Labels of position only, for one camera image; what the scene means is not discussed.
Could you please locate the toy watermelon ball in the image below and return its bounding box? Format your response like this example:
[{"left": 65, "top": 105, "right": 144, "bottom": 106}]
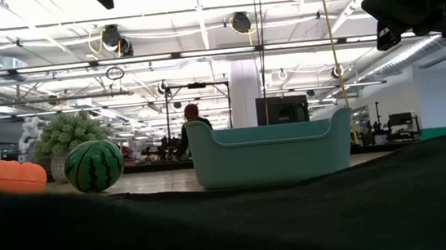
[{"left": 61, "top": 137, "right": 127, "bottom": 196}]

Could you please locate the teal plastic tub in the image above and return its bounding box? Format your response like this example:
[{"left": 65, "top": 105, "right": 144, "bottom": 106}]
[{"left": 183, "top": 105, "right": 359, "bottom": 193}]

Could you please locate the orange toy fruit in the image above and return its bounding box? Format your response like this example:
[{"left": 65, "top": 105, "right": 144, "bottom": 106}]
[{"left": 0, "top": 154, "right": 50, "bottom": 199}]

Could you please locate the long ceiling light bar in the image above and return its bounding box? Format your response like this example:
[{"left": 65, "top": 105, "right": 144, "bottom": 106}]
[{"left": 0, "top": 26, "right": 444, "bottom": 78}]

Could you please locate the black workstation equipment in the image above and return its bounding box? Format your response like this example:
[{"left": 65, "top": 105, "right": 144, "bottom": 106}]
[{"left": 362, "top": 97, "right": 422, "bottom": 145}]

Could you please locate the green seat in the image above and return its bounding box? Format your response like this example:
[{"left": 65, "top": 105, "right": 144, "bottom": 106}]
[{"left": 419, "top": 126, "right": 446, "bottom": 142}]

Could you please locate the artificial plant in patterned pot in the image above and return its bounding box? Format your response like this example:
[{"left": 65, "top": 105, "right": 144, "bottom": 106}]
[{"left": 29, "top": 106, "right": 118, "bottom": 187}]

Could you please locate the black cabinet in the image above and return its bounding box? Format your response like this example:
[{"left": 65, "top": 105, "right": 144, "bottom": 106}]
[{"left": 255, "top": 93, "right": 310, "bottom": 127}]

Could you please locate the person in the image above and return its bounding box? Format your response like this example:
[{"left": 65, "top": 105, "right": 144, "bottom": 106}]
[{"left": 170, "top": 100, "right": 217, "bottom": 160}]

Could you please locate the white robot figure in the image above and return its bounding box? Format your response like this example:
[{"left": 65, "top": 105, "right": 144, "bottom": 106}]
[{"left": 15, "top": 115, "right": 51, "bottom": 164}]

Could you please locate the red machine part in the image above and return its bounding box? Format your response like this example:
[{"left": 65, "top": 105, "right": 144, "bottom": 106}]
[{"left": 120, "top": 145, "right": 136, "bottom": 164}]

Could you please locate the white building column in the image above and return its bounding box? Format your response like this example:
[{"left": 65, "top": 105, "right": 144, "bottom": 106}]
[{"left": 227, "top": 58, "right": 265, "bottom": 130}]

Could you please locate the black cloth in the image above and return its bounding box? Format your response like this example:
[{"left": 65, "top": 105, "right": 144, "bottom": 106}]
[{"left": 0, "top": 116, "right": 446, "bottom": 250}]

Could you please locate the black ceiling cable reel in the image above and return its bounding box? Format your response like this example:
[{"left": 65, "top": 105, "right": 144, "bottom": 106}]
[
  {"left": 230, "top": 10, "right": 253, "bottom": 35},
  {"left": 118, "top": 34, "right": 135, "bottom": 58},
  {"left": 100, "top": 22, "right": 124, "bottom": 54}
]

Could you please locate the black cable loop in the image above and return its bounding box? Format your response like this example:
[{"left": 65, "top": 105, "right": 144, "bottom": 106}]
[{"left": 105, "top": 65, "right": 126, "bottom": 82}]

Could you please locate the yellow hanging cable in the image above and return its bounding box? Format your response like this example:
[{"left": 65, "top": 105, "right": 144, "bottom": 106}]
[{"left": 319, "top": 0, "right": 360, "bottom": 147}]

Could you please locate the black background rig frame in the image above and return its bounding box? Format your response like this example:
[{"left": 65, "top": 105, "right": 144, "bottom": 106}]
[{"left": 163, "top": 78, "right": 237, "bottom": 160}]

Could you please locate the black hanging cable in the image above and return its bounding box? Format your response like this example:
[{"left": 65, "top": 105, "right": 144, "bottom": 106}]
[{"left": 252, "top": 0, "right": 274, "bottom": 126}]

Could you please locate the black metal table frame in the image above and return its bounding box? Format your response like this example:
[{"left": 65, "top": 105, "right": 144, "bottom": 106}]
[{"left": 45, "top": 136, "right": 415, "bottom": 185}]

